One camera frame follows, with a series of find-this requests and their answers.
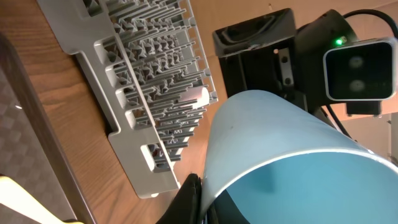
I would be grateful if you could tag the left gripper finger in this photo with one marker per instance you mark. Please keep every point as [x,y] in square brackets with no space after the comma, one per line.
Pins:
[184,208]

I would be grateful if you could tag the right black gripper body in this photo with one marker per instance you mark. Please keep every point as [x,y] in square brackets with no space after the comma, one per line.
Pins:
[258,54]

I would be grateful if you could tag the pink plastic cup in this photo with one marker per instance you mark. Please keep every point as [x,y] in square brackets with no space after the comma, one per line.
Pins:
[201,95]

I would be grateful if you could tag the light blue plastic cup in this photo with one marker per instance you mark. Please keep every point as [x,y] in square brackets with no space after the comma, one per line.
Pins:
[269,161]

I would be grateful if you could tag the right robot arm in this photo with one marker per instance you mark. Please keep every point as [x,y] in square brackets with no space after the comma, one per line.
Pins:
[311,42]

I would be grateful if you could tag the grey plastic dishwasher rack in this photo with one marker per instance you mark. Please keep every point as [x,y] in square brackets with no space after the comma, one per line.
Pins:
[141,59]

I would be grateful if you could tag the dark brown serving tray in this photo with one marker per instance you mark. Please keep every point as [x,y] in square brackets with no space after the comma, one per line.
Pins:
[31,155]

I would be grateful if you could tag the pale yellow plastic spoon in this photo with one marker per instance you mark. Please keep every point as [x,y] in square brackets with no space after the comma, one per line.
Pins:
[18,199]

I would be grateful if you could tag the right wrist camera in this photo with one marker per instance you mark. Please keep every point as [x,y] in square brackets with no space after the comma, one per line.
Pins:
[361,71]

